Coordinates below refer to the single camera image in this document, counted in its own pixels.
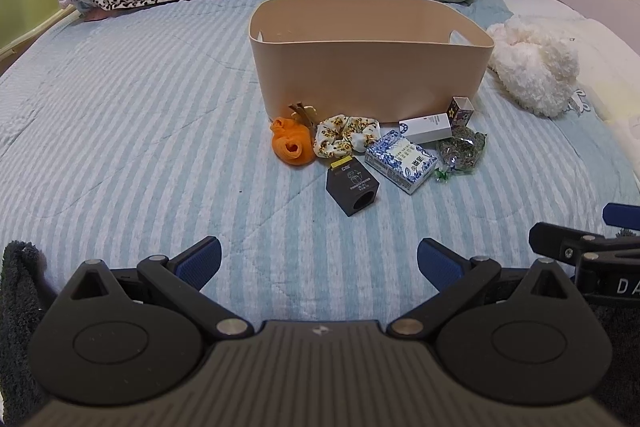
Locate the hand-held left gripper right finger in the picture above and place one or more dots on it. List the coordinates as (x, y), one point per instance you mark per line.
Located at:
(437, 263)

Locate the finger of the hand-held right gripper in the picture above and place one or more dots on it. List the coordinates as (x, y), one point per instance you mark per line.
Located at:
(622, 213)
(555, 237)

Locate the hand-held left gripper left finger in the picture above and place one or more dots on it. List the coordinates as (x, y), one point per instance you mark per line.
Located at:
(201, 259)

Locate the dark grey fuzzy cloth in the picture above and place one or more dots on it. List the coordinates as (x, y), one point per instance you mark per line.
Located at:
(20, 307)
(617, 347)

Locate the blue white patterned tissue packet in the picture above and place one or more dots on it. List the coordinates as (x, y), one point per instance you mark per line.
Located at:
(400, 159)

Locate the clear packet of green bits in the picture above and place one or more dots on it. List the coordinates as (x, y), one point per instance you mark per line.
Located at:
(460, 152)

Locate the small black box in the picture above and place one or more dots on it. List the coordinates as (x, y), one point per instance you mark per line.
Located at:
(350, 187)

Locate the white rectangular box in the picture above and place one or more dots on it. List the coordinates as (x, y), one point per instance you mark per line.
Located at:
(425, 127)

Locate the blue white striped bedspread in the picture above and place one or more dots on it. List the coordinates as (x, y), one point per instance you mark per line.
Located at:
(150, 132)

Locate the orange rolled cloth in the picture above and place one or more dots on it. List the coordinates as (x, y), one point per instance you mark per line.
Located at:
(292, 142)

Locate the small patterned box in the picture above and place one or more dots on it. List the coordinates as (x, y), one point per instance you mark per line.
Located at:
(460, 112)

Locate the sunflower print scrunchie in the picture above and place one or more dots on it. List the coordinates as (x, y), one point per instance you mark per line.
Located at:
(335, 137)

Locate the white fluffy plush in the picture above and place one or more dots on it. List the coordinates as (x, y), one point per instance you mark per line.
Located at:
(535, 67)

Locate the gold hair clip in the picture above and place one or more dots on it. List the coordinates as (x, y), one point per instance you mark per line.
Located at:
(301, 112)

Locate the beige storage basket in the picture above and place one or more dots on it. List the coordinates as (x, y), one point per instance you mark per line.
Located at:
(360, 77)

